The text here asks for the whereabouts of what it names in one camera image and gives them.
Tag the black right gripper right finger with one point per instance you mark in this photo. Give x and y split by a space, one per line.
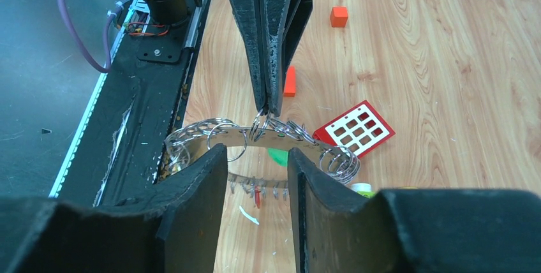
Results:
409 230

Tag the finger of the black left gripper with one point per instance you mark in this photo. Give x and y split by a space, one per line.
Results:
282 23
247 16

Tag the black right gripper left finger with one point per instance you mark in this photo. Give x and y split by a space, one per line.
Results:
171 227

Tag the green key tag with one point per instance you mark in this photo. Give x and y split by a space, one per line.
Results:
278 156

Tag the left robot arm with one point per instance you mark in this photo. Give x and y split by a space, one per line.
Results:
174 16

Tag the red toy brick car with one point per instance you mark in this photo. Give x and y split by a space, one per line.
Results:
366 190

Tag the small orange cube brick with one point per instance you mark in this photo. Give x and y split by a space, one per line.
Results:
339 16

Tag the white paper scrap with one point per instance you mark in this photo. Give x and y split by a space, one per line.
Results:
248 216

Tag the small red toy brick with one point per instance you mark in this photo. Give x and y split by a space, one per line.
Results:
290 85

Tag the red window toy brick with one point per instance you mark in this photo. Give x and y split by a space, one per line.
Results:
361 129

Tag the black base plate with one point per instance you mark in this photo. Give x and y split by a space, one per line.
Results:
118 148

